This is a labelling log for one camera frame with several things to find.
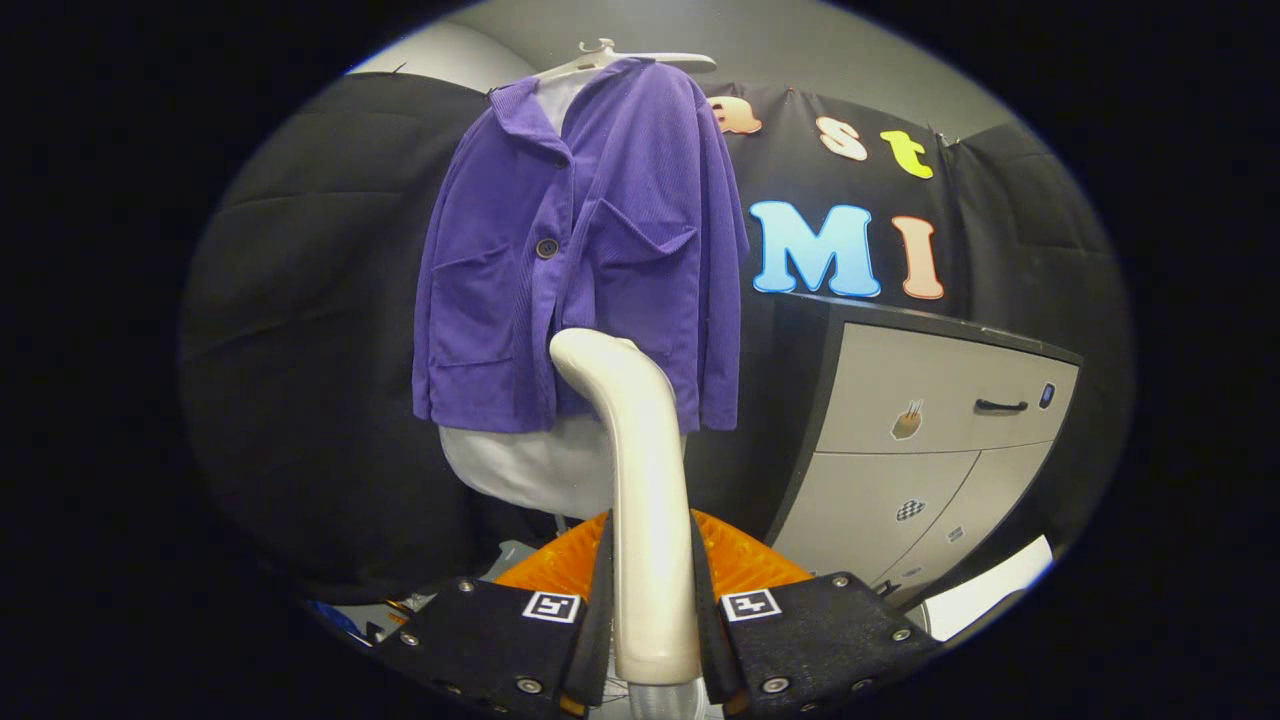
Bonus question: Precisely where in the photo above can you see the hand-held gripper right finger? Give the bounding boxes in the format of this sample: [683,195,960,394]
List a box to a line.
[689,508,943,719]

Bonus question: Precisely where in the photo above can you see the white garment steamer head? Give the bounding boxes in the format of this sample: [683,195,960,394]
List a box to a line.
[549,328,704,687]

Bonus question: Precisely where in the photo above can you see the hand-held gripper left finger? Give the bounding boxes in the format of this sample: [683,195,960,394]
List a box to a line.
[375,510,614,719]

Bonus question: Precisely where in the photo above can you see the blue cloth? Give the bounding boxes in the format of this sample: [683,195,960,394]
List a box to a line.
[322,598,379,639]

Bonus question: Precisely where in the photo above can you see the white plastic clothes hanger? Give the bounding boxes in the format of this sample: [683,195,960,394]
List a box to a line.
[534,38,719,87]

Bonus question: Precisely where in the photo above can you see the grey cabinet with black top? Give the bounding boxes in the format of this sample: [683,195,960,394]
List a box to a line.
[765,290,1085,607]

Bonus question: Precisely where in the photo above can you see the purple corduroy jacket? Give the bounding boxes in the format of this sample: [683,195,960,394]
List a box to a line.
[412,57,751,437]

